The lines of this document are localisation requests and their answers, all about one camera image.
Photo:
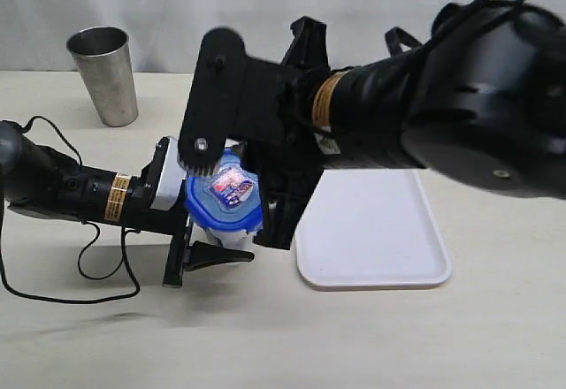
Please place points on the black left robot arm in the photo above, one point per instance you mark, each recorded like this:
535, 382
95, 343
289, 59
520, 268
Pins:
42, 182

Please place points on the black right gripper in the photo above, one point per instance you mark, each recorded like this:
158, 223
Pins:
288, 174

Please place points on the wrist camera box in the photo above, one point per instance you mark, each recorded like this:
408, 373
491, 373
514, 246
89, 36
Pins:
165, 176
232, 96

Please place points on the blue plastic lid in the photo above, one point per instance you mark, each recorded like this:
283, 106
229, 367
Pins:
227, 201

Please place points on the white backdrop curtain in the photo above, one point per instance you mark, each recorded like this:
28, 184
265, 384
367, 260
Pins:
165, 34

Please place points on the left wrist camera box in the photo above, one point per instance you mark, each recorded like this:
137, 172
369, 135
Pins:
165, 176

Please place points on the clear plastic pitcher container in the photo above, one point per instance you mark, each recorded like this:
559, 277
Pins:
237, 240

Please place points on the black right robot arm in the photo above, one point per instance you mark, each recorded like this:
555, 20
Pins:
486, 108

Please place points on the white rectangular plastic tray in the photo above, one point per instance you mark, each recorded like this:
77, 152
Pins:
370, 229

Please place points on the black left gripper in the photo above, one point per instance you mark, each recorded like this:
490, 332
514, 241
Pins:
174, 223

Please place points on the stainless steel tumbler cup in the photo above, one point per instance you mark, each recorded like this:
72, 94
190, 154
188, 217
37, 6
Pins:
102, 57

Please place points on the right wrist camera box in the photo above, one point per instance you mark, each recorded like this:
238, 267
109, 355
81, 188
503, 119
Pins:
232, 96

